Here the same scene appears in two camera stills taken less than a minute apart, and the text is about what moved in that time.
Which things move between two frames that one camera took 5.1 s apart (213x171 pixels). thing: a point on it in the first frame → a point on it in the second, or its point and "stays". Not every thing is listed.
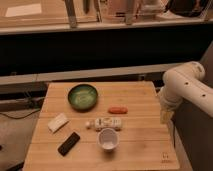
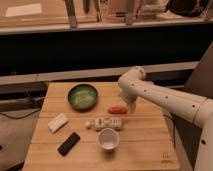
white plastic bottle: x=105 y=122 stays
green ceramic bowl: x=83 y=97 stays
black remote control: x=68 y=144 stays
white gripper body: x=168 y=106 → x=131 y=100
